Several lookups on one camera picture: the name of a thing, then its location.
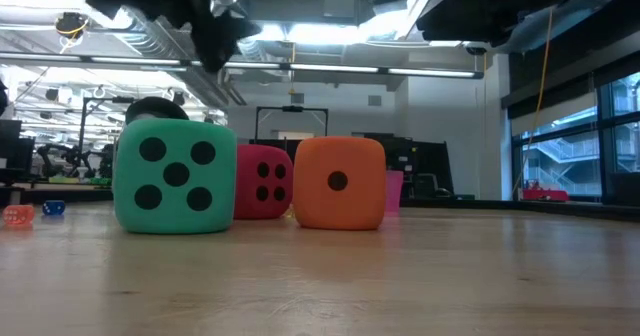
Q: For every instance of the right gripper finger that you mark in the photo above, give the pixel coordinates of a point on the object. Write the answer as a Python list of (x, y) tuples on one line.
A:
[(445, 13), (460, 38)]

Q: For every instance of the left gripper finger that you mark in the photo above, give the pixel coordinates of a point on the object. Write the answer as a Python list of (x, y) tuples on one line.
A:
[(240, 28), (214, 46)]

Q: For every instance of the large green foam die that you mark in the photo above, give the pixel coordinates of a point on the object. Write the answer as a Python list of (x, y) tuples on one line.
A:
[(175, 176)]

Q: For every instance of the large red foam die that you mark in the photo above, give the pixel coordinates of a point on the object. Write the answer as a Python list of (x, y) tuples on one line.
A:
[(262, 186)]

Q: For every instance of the pink translucent plastic bin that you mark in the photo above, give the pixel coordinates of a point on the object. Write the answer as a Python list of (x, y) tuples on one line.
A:
[(395, 191)]

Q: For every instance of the large orange foam die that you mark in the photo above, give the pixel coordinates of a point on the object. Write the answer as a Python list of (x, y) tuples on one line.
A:
[(340, 196)]

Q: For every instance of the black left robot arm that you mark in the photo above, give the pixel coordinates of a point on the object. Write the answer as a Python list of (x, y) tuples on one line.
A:
[(2, 98)]

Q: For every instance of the grey ceiling box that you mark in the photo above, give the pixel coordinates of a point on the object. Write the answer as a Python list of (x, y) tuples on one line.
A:
[(340, 3)]

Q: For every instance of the long ceiling light bar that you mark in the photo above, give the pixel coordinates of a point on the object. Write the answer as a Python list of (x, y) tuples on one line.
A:
[(340, 68)]

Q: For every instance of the black cabinet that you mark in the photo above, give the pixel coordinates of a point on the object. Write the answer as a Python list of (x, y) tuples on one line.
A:
[(420, 156)]

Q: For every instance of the black metal stand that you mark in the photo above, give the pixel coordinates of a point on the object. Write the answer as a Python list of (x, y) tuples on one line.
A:
[(81, 126)]

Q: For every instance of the large glass window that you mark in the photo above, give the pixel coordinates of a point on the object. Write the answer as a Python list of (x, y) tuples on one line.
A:
[(560, 151)]

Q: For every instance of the black background robot arms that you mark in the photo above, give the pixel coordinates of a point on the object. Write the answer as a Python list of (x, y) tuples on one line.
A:
[(75, 156)]

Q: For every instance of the red tray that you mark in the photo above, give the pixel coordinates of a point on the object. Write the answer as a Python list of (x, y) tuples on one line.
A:
[(545, 196)]

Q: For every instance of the black monitor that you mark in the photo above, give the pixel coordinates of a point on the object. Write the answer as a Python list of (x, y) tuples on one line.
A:
[(15, 151)]

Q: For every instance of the small blue die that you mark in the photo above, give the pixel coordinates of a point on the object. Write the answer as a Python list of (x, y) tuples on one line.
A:
[(53, 207)]

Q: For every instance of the small orange die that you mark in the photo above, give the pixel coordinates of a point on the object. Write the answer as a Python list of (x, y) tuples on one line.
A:
[(18, 215)]

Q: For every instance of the grey wall vent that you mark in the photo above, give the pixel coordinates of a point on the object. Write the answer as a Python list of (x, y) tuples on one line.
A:
[(297, 98), (374, 101)]

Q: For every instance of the black aluminium table frame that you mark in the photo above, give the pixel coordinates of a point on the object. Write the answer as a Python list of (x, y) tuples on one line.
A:
[(550, 207)]

